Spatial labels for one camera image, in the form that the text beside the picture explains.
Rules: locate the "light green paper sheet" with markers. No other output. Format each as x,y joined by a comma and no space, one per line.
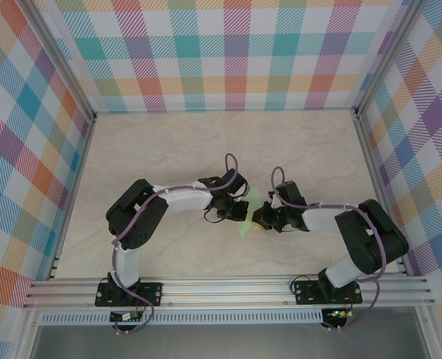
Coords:
245,229

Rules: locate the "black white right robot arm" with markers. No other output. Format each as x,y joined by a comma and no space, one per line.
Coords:
370,239

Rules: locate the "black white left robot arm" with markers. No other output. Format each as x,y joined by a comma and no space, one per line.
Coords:
138,220

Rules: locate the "circuit board with green light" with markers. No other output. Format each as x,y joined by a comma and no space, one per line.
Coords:
338,313

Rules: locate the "grey metal panel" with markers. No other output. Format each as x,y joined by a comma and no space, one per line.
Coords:
224,342

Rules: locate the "black circuit board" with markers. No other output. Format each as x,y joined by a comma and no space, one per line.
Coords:
125,317

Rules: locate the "aluminium mounting rail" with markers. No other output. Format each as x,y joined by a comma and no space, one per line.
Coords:
224,293

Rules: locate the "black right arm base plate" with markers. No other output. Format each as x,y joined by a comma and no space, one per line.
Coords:
306,291

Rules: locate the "aluminium side rail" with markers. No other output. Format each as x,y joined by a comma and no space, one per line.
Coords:
71,198
381,194

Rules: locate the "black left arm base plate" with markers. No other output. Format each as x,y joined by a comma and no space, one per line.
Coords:
151,293

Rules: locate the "aluminium frame post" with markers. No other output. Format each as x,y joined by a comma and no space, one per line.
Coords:
61,61
387,61

